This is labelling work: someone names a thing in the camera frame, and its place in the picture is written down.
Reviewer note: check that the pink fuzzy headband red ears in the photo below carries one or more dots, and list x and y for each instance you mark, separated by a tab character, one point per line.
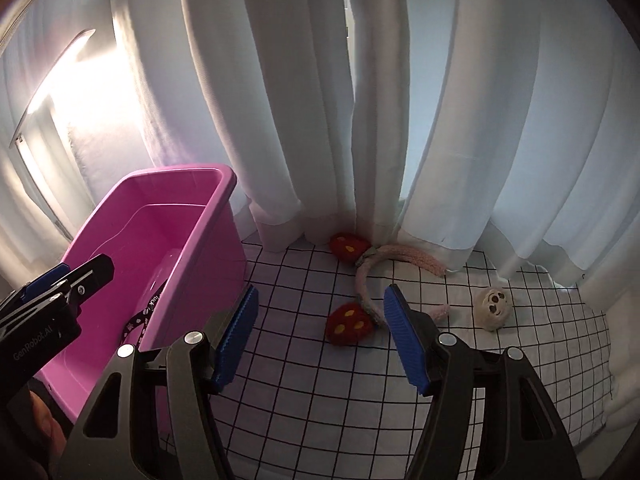
347	325

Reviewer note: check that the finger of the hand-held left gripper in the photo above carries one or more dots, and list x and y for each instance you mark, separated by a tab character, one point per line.
92	272
47	277

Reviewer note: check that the pink plastic bin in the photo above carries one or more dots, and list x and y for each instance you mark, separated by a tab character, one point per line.
150	230

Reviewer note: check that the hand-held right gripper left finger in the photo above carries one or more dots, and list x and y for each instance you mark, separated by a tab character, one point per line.
235	345

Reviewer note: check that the person's left hand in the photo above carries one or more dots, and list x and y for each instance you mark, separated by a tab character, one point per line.
47	425

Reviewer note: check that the cream plush sloth head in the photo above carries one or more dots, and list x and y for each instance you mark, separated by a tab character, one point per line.
492	310

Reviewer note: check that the sheer white curtain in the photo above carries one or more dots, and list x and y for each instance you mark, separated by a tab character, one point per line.
100	125

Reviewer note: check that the white black-grid tablecloth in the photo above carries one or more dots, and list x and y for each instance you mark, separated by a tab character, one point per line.
310	410

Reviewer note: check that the thick white curtain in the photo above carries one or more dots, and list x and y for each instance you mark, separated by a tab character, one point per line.
250	110
500	110

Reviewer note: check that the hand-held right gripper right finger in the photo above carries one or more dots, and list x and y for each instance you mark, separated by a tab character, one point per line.
405	345

